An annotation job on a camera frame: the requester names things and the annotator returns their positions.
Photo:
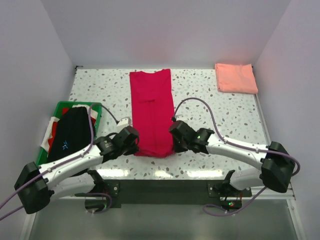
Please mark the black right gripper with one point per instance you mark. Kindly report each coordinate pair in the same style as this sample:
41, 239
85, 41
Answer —
177, 148

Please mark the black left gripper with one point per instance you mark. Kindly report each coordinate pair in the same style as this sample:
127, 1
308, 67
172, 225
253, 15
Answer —
133, 150

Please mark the crimson red t-shirt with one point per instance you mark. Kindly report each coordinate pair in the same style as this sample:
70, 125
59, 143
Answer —
152, 111

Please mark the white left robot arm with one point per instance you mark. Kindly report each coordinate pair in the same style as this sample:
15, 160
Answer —
37, 186

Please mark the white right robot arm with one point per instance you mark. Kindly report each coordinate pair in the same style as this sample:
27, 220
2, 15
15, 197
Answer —
270, 165

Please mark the black t-shirt with logo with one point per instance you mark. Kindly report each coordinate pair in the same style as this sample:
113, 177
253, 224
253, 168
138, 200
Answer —
72, 134

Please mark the red and white t-shirt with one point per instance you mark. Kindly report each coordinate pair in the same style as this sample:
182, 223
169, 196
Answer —
48, 135

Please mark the folded salmon pink t-shirt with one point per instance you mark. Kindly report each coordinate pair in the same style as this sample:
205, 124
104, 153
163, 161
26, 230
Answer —
235, 78

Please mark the green plastic bin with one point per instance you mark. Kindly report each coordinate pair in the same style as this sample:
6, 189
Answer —
50, 135

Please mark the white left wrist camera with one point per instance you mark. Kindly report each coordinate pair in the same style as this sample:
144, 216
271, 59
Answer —
123, 123

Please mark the black mounting base plate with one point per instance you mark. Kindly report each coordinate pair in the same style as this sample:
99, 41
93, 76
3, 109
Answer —
165, 192

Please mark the aluminium frame rail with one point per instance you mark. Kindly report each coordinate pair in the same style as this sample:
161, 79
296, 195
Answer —
269, 194

